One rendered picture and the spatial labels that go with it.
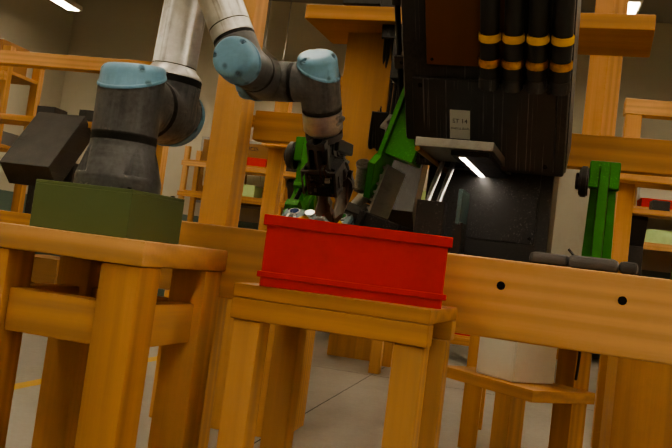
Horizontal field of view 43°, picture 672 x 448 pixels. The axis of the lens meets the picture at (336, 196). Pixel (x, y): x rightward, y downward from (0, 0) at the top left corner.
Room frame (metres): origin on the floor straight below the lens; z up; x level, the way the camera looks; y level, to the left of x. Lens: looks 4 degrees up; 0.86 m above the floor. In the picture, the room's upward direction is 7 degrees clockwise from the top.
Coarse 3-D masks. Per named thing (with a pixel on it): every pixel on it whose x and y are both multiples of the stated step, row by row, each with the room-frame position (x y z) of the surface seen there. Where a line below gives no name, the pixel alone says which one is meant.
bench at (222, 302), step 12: (216, 312) 2.46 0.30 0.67; (216, 324) 2.47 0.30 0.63; (216, 336) 2.49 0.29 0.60; (216, 348) 2.50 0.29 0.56; (216, 360) 2.51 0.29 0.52; (216, 372) 2.52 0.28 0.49; (204, 408) 2.47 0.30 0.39; (204, 420) 2.48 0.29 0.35; (204, 432) 2.49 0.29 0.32; (204, 444) 2.50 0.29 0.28
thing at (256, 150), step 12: (204, 144) 12.66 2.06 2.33; (252, 144) 12.48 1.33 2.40; (204, 156) 12.65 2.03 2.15; (252, 156) 12.48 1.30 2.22; (264, 156) 12.44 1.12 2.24; (204, 168) 12.64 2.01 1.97; (252, 180) 12.47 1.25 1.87; (264, 180) 12.42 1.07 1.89; (636, 192) 11.24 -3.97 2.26; (252, 204) 12.46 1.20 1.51; (636, 204) 11.24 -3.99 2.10
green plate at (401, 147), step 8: (400, 96) 1.91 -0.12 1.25; (400, 104) 1.91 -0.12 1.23; (400, 112) 1.92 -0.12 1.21; (392, 120) 1.92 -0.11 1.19; (400, 120) 1.92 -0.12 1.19; (392, 128) 1.92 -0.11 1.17; (400, 128) 1.92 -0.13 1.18; (384, 136) 1.92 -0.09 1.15; (392, 136) 1.93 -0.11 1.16; (400, 136) 1.92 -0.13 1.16; (384, 144) 1.92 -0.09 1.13; (392, 144) 1.93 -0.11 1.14; (400, 144) 1.92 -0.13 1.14; (408, 144) 1.92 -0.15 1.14; (384, 152) 1.93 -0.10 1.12; (392, 152) 1.93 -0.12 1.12; (400, 152) 1.92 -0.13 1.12; (408, 152) 1.92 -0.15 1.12; (416, 152) 1.91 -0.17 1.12; (384, 160) 1.96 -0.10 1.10; (392, 160) 2.02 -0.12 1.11; (400, 160) 1.97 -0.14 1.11; (408, 160) 1.91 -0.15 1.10
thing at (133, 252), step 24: (0, 240) 1.38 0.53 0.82; (24, 240) 1.37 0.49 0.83; (48, 240) 1.36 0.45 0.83; (72, 240) 1.34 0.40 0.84; (96, 240) 1.33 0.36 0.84; (120, 240) 1.32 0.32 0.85; (144, 264) 1.31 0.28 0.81; (168, 264) 1.39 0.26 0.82; (192, 264) 1.47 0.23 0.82; (216, 264) 1.56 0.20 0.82
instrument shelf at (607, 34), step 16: (320, 16) 2.25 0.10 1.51; (336, 16) 2.24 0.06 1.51; (352, 16) 2.23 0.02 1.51; (368, 16) 2.21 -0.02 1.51; (384, 16) 2.20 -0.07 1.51; (592, 16) 2.03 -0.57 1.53; (608, 16) 2.02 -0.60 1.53; (624, 16) 2.01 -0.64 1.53; (640, 16) 2.00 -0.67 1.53; (336, 32) 2.37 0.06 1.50; (368, 32) 2.33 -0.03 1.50; (592, 32) 2.07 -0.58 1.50; (608, 32) 2.05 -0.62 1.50; (624, 32) 2.03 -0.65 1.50; (640, 32) 2.02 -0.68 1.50; (592, 48) 2.21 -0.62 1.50; (608, 48) 2.19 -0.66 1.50; (624, 48) 2.17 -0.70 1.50; (640, 48) 2.15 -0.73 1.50
